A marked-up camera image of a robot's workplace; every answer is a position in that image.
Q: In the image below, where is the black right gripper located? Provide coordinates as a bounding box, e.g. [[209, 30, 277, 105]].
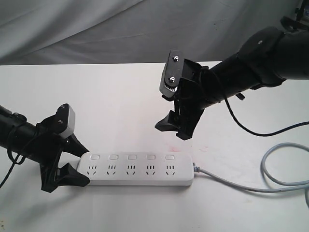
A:
[[154, 58, 210, 140]]

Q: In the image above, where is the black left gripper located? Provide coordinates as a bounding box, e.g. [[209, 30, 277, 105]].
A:
[[34, 116, 90, 193]]

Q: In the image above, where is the white five-socket power strip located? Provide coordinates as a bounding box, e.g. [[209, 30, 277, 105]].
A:
[[77, 152, 195, 186]]

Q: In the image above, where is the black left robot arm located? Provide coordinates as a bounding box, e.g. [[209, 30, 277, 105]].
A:
[[0, 103, 90, 193]]

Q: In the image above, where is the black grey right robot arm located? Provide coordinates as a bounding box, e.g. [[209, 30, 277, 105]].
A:
[[155, 17, 309, 140]]

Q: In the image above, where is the grey backdrop cloth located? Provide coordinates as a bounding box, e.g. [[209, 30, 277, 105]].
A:
[[0, 0, 301, 65]]

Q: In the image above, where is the black tripod stand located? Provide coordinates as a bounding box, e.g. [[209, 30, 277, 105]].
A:
[[295, 0, 309, 22]]

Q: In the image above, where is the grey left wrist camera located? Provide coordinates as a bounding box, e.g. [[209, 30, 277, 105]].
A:
[[55, 103, 75, 139]]

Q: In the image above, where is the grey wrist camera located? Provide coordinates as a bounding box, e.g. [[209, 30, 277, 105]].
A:
[[159, 50, 184, 98], [55, 103, 75, 139]]

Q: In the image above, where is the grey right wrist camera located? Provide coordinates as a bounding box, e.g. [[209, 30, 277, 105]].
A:
[[159, 50, 184, 98]]

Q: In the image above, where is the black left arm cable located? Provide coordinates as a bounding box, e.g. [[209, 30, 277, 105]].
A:
[[0, 125, 53, 188]]

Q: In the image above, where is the grey power cord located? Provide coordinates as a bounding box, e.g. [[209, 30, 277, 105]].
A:
[[192, 142, 309, 194]]

